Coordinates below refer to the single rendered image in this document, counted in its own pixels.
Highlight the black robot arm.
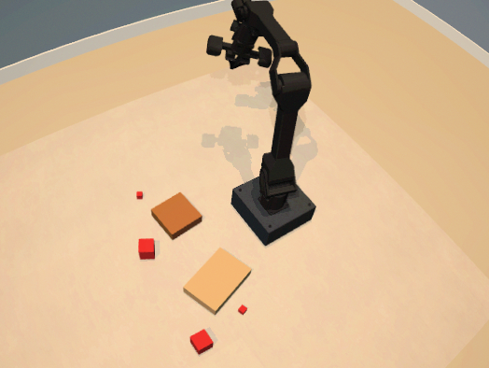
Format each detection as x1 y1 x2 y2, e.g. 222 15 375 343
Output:
230 0 312 215

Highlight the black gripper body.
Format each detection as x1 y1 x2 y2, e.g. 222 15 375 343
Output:
206 34 272 68

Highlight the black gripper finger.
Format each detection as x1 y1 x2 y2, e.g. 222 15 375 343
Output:
225 56 235 69
231 55 250 70

